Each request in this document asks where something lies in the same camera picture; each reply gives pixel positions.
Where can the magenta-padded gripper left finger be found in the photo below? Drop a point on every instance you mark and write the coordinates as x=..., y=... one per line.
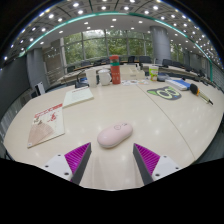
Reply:
x=74, y=159

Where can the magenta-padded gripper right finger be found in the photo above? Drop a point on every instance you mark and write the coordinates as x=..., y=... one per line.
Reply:
x=150, y=160

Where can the pink computer mouse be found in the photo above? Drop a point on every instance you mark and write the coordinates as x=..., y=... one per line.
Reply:
x=114, y=135

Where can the cat-shaped grey green mouse pad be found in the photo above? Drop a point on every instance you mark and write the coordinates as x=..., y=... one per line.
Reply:
x=165, y=93

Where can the red fan print booklet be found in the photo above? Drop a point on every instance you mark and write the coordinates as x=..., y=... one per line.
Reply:
x=46, y=126

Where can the white printed document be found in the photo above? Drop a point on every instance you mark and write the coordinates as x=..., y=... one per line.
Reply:
x=77, y=96

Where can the black gooseneck desk microphone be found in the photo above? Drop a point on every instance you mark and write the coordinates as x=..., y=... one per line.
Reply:
x=81, y=84

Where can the colourful sticker sheet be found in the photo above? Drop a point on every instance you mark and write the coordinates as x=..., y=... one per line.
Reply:
x=133, y=82

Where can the blue and white book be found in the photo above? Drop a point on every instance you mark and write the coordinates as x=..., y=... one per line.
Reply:
x=177, y=84

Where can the black conference microphone console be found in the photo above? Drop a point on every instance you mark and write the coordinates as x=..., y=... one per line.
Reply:
x=163, y=77

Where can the white lidded mug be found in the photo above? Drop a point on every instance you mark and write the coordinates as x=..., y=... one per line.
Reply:
x=104, y=78

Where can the printed paper drink cup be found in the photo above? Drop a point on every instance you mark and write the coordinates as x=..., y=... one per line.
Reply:
x=153, y=73

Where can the cream cardboard box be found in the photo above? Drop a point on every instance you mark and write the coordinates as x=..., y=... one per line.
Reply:
x=131, y=72

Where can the red bottle with green band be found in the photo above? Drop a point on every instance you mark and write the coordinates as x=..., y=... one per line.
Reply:
x=115, y=71

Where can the dark office chairs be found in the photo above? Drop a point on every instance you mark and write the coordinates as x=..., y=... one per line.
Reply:
x=145, y=59

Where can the ceiling lights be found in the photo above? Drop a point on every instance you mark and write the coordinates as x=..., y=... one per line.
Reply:
x=101, y=7

